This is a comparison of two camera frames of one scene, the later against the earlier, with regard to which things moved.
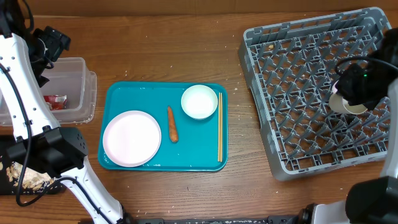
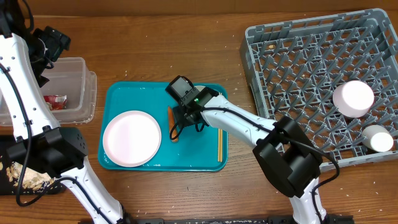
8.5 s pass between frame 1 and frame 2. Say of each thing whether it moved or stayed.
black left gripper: stayed
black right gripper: moved
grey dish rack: stayed
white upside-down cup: moved
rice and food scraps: stayed
